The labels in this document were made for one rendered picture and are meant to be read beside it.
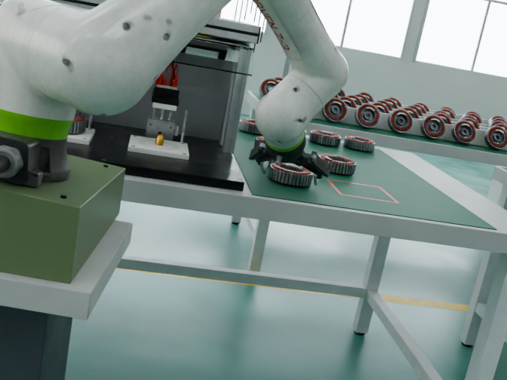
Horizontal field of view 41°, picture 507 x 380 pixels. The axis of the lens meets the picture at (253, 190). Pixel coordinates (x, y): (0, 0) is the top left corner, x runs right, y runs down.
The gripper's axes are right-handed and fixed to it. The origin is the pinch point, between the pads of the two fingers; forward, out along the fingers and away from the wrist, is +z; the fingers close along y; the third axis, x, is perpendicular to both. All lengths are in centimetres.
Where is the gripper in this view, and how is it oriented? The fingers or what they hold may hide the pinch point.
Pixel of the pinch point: (290, 172)
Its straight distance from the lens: 173.5
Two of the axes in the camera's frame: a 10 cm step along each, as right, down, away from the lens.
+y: 9.6, 2.2, -1.9
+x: 2.7, -9.2, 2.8
